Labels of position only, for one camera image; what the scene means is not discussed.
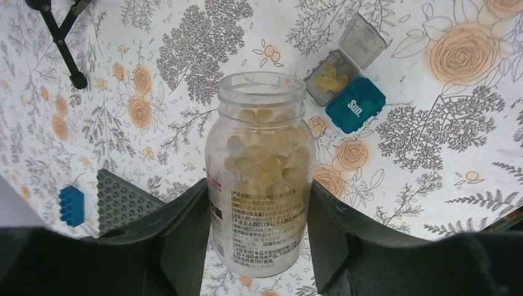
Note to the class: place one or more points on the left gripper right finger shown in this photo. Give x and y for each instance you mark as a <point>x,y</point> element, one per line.
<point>354,255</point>

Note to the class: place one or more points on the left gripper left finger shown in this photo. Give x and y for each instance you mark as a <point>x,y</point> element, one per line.
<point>162,253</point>

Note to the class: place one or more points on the amber glass pill bottle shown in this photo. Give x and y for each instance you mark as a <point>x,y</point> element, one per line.
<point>260,160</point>

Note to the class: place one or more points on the teal pill organizer box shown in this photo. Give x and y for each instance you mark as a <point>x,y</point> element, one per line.
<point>336,84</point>

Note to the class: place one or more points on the grey lego baseplate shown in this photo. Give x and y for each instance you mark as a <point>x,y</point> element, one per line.
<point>120,202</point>

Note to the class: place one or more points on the blue lego brick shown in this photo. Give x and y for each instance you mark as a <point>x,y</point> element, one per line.
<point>71,201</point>

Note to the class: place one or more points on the floral table mat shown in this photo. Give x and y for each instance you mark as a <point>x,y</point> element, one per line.
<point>444,155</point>

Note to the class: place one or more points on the microphone on tripod stand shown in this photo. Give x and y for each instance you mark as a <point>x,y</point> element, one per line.
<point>59,33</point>

